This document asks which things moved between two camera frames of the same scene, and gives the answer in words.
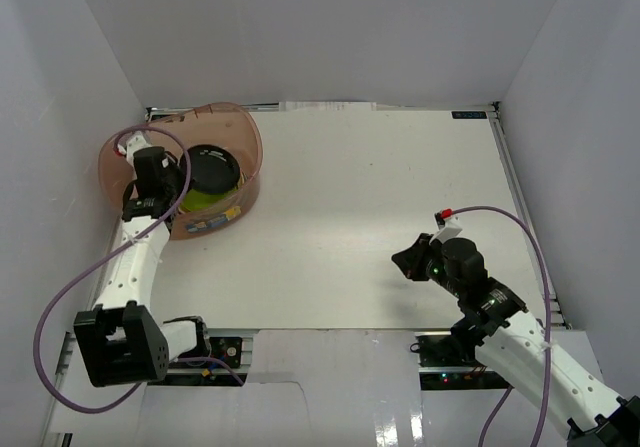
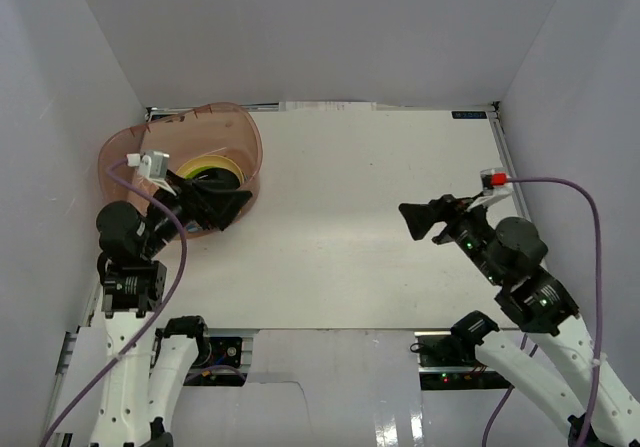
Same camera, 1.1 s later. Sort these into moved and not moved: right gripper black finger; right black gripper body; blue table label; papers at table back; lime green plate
Moved: right black gripper body; lime green plate; right gripper black finger
Not moved: papers at table back; blue table label
